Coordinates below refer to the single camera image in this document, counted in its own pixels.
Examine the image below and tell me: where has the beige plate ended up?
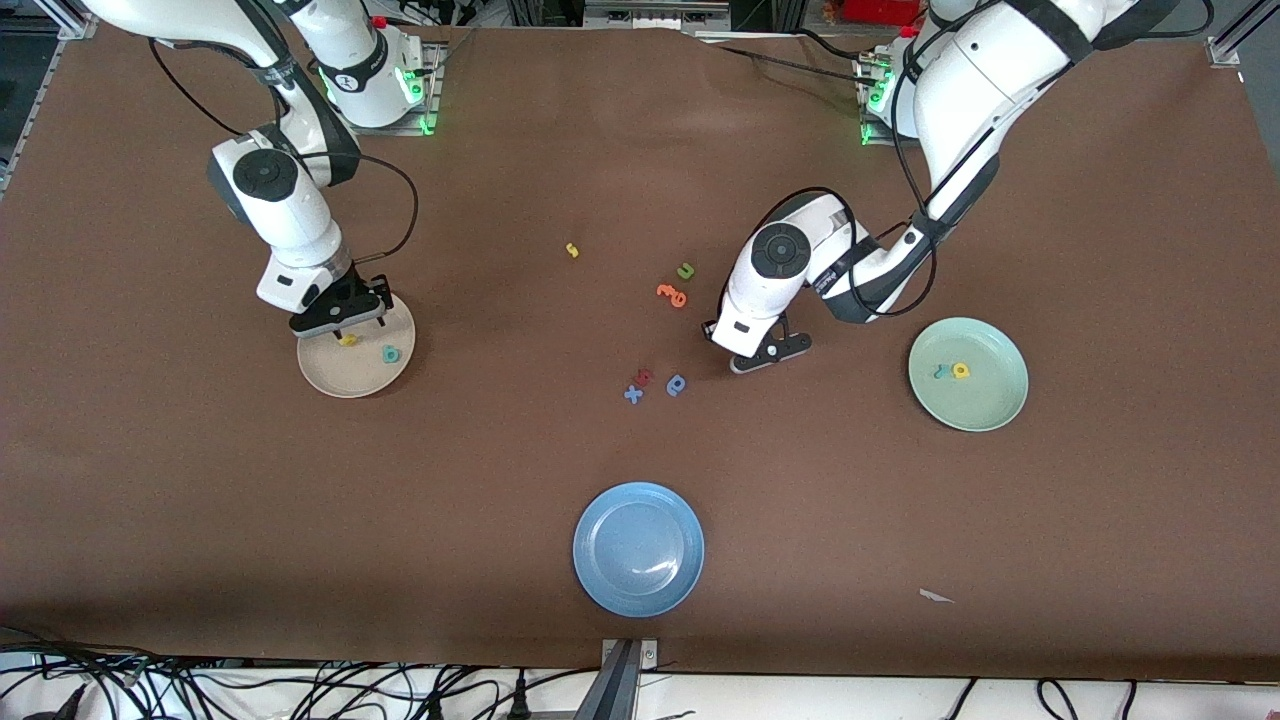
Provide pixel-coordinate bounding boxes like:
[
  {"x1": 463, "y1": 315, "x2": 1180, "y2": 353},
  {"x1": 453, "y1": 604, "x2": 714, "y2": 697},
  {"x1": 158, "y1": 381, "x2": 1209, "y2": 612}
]
[{"x1": 297, "y1": 292, "x2": 417, "y2": 399}]

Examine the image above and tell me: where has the brown table cover sheet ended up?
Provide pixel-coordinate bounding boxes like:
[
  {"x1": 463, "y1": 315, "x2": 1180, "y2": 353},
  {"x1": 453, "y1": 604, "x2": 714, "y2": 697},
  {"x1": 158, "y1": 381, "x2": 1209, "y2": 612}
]
[{"x1": 0, "y1": 15, "x2": 1280, "y2": 683}]

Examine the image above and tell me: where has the pale green plate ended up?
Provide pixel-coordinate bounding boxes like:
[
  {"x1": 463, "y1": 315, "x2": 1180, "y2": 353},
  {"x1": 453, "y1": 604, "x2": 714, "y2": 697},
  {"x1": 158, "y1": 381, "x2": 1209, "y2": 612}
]
[{"x1": 908, "y1": 317, "x2": 1030, "y2": 433}]

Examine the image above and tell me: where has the blue plate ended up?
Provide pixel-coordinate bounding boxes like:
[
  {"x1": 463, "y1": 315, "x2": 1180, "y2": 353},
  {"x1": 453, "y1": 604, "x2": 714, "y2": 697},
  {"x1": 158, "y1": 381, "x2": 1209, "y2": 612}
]
[{"x1": 572, "y1": 482, "x2": 706, "y2": 618}]

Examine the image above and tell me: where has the grey power strip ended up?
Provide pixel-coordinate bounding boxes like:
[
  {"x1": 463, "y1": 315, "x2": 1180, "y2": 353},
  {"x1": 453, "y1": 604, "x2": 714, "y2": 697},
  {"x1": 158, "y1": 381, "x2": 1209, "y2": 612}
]
[{"x1": 583, "y1": 0, "x2": 733, "y2": 31}]

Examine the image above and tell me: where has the red box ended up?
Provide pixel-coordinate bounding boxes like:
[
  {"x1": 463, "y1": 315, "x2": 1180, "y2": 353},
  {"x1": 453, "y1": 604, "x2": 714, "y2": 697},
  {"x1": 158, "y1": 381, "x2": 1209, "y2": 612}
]
[{"x1": 843, "y1": 0, "x2": 923, "y2": 26}]

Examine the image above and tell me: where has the aluminium table leg profile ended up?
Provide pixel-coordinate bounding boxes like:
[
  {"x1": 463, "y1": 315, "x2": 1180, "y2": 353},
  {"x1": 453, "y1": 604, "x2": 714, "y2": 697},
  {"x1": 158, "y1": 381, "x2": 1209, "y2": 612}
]
[{"x1": 575, "y1": 638, "x2": 661, "y2": 720}]

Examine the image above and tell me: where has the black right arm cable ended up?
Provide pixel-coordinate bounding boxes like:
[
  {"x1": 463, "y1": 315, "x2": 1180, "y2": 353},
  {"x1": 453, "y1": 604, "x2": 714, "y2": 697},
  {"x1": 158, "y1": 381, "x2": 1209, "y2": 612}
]
[{"x1": 150, "y1": 40, "x2": 419, "y2": 266}]

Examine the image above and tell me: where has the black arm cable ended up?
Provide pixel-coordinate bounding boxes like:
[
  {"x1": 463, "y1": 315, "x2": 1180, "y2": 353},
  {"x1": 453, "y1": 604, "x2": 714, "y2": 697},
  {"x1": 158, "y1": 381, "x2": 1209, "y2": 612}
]
[
  {"x1": 718, "y1": 50, "x2": 941, "y2": 321},
  {"x1": 150, "y1": 40, "x2": 419, "y2": 266}
]

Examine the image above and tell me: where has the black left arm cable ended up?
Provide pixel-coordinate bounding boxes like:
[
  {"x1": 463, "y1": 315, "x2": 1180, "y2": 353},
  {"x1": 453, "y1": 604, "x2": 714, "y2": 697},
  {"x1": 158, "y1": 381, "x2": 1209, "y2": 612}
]
[{"x1": 718, "y1": 50, "x2": 941, "y2": 321}]

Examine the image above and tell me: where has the thin black table cable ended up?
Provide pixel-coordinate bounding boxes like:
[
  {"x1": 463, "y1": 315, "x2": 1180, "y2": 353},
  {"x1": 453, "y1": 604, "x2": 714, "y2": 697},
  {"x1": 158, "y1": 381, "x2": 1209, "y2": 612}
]
[
  {"x1": 715, "y1": 45, "x2": 866, "y2": 76},
  {"x1": 795, "y1": 28, "x2": 866, "y2": 63}
]

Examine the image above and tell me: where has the aluminium frame profile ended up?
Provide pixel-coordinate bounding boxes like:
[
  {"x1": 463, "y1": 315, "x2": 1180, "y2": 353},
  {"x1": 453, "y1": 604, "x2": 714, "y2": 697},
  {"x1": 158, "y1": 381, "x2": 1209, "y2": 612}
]
[
  {"x1": 35, "y1": 0, "x2": 101, "y2": 41},
  {"x1": 1205, "y1": 0, "x2": 1280, "y2": 69}
]

